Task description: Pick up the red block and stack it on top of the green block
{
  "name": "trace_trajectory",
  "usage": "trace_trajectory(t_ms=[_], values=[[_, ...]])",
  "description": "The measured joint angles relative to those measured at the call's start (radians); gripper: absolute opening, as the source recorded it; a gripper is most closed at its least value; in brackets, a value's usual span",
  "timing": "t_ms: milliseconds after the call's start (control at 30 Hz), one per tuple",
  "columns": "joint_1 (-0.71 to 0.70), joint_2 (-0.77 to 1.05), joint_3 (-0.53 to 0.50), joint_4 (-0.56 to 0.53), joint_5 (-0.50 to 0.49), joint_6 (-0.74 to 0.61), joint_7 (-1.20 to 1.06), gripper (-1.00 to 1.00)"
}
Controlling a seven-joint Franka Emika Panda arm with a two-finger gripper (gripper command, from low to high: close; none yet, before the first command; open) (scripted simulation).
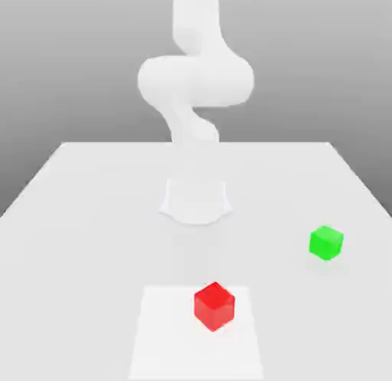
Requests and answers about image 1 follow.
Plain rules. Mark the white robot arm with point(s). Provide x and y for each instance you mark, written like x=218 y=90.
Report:
x=196 y=80

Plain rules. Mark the small red cube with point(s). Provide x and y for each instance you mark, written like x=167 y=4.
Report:
x=214 y=306

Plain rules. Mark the small green cube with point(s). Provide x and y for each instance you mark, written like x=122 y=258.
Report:
x=326 y=243

